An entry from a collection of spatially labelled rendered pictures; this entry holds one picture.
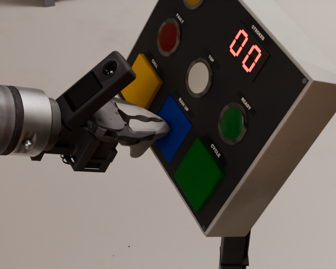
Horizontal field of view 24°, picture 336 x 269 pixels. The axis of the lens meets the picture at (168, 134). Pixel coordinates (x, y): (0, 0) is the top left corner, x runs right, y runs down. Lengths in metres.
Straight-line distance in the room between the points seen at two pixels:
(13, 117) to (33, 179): 1.47
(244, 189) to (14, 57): 1.90
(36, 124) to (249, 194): 0.30
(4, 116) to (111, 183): 1.45
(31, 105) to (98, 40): 1.91
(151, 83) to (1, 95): 0.29
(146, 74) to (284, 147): 0.28
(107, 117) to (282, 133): 0.24
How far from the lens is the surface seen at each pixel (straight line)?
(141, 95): 1.21
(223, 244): 1.44
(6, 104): 0.98
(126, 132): 1.07
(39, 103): 1.00
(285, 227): 2.31
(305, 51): 1.03
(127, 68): 1.01
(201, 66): 1.11
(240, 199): 1.06
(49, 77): 2.76
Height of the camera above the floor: 1.84
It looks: 47 degrees down
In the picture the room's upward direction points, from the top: straight up
